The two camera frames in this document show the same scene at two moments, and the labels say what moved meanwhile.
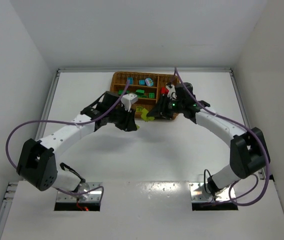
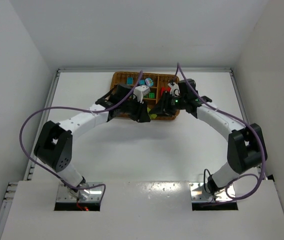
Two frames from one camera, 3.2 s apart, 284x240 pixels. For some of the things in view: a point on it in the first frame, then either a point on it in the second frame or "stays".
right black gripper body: x=161 y=109 stays
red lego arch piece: x=164 y=90 stays
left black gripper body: x=126 y=120 to x=135 y=108
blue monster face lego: x=149 y=81 stays
